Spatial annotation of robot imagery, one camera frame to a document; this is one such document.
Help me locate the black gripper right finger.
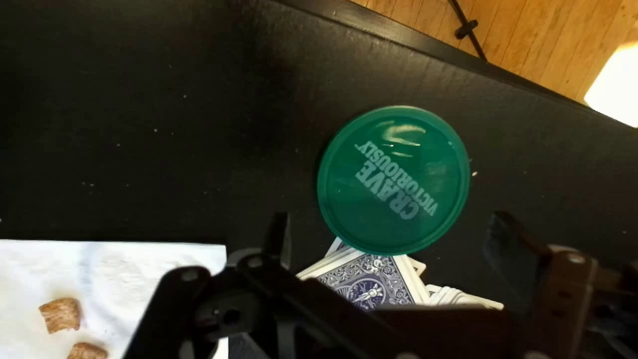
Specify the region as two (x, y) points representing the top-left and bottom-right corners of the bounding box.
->
(485, 209), (638, 359)

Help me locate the white napkin with cereal pieces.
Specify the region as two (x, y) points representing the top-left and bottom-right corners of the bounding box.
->
(0, 237), (230, 359)

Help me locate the brown cereal piece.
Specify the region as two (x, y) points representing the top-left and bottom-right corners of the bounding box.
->
(67, 339), (110, 359)
(39, 295), (87, 335)

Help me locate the pile of blue playing cards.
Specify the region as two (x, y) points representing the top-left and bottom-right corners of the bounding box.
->
(296, 235), (507, 313)

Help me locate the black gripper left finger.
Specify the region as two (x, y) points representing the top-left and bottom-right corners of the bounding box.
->
(122, 211), (376, 359)

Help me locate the green plastic jar lid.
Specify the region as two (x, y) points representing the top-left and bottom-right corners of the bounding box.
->
(316, 103), (473, 257)

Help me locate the thin black floor cable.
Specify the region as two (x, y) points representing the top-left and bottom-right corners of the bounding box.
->
(445, 0), (491, 63)

